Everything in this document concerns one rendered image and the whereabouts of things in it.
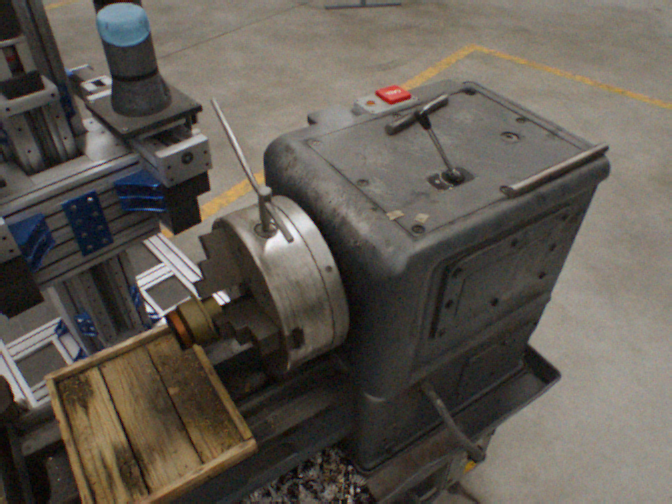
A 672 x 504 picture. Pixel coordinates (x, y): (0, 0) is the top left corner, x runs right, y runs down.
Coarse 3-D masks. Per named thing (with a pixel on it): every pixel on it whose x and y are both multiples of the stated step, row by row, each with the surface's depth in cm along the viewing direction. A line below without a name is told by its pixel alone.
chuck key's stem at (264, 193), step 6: (264, 186) 83; (258, 192) 82; (264, 192) 82; (270, 192) 82; (258, 198) 83; (264, 198) 82; (270, 198) 83; (258, 204) 84; (264, 210) 84; (264, 216) 85; (270, 216) 85; (264, 222) 86; (264, 228) 88; (270, 228) 88
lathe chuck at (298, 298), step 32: (224, 224) 93; (256, 224) 89; (288, 224) 90; (256, 256) 85; (288, 256) 86; (256, 288) 91; (288, 288) 85; (320, 288) 88; (288, 320) 86; (320, 320) 89; (288, 352) 89; (320, 352) 96
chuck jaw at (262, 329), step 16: (240, 304) 94; (256, 304) 93; (224, 320) 90; (240, 320) 90; (256, 320) 90; (272, 320) 90; (224, 336) 91; (240, 336) 89; (256, 336) 87; (272, 336) 87; (288, 336) 87
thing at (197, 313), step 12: (192, 300) 92; (204, 300) 94; (216, 300) 93; (168, 312) 92; (180, 312) 91; (192, 312) 91; (204, 312) 90; (216, 312) 93; (168, 324) 90; (180, 324) 90; (192, 324) 90; (204, 324) 91; (180, 336) 90; (192, 336) 91; (204, 336) 91; (216, 336) 93; (180, 348) 92
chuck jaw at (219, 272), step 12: (204, 240) 93; (216, 240) 94; (204, 252) 96; (216, 252) 94; (228, 252) 95; (204, 264) 93; (216, 264) 94; (228, 264) 95; (204, 276) 94; (216, 276) 94; (228, 276) 95; (240, 276) 96; (204, 288) 93; (216, 288) 94
